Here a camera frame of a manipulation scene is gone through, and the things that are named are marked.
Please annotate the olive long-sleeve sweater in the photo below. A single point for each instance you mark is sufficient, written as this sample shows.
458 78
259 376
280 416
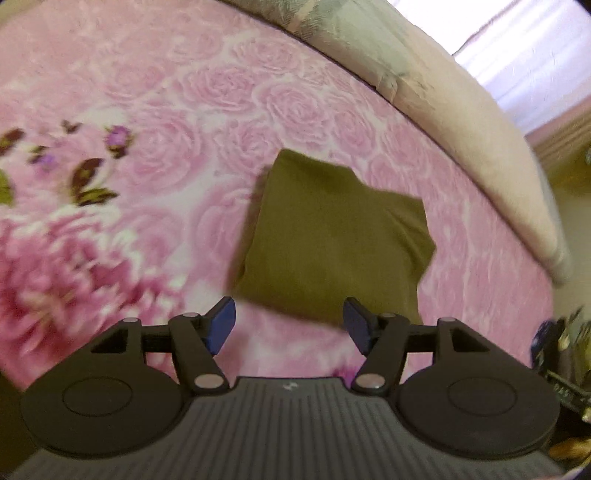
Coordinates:
332 240

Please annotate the grey and pink folded duvet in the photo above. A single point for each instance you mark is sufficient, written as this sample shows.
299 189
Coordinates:
438 92

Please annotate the pink floral blanket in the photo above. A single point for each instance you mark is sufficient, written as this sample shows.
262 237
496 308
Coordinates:
161 115

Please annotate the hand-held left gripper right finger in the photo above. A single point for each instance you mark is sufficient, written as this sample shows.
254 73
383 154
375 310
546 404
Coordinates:
358 323

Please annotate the small stack of folded clothes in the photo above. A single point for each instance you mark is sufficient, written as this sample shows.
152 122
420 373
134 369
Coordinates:
545 341

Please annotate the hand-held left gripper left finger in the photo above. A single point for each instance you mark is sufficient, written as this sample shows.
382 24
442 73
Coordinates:
221 323

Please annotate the pink curtain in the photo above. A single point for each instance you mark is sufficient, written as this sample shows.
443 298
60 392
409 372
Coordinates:
517 41

